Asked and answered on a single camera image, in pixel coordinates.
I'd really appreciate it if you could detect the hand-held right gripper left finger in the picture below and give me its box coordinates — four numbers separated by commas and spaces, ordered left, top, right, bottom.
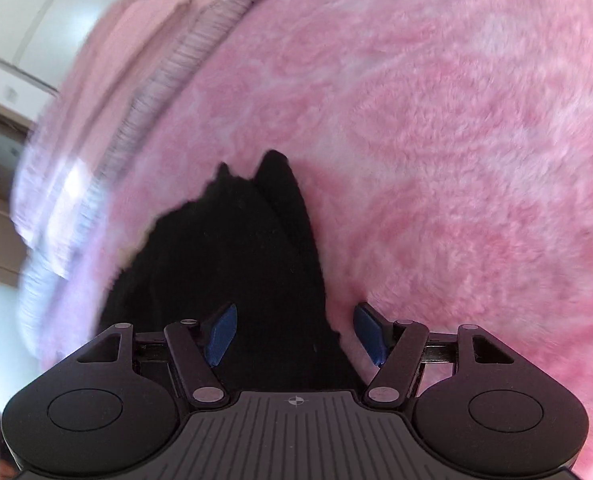
76, 302, 238, 407

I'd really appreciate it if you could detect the pink striped pillow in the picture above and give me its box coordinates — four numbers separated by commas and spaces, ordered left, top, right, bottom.
7, 0, 304, 281

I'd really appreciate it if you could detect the black garment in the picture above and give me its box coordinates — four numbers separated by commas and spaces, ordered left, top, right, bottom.
99, 149, 363, 394

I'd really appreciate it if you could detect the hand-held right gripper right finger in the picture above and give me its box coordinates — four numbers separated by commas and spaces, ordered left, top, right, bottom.
353, 302, 518, 407

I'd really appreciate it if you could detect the pink fluffy blanket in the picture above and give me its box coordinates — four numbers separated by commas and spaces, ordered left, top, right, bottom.
36, 0, 593, 480

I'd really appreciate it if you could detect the white wardrobe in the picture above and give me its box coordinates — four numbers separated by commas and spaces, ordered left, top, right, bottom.
0, 0, 190, 97

